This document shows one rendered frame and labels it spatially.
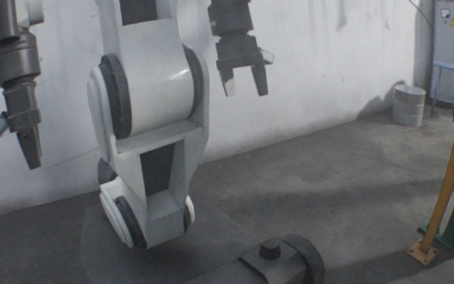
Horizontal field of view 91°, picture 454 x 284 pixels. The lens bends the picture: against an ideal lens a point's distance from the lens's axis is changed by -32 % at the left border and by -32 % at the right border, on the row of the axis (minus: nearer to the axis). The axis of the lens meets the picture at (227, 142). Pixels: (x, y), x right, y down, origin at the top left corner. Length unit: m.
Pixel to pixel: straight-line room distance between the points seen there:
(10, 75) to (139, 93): 0.22
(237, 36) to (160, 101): 0.24
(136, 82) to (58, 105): 0.96
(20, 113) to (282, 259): 0.60
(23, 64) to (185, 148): 0.32
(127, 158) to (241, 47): 0.30
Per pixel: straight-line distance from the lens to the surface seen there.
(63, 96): 1.35
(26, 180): 1.52
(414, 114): 2.22
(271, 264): 0.68
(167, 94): 0.45
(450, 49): 2.96
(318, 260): 0.76
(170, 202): 0.65
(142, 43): 0.45
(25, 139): 0.45
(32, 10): 0.51
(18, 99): 0.47
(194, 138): 0.52
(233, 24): 0.60
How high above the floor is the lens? 0.71
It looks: 24 degrees down
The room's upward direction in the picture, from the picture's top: 4 degrees counter-clockwise
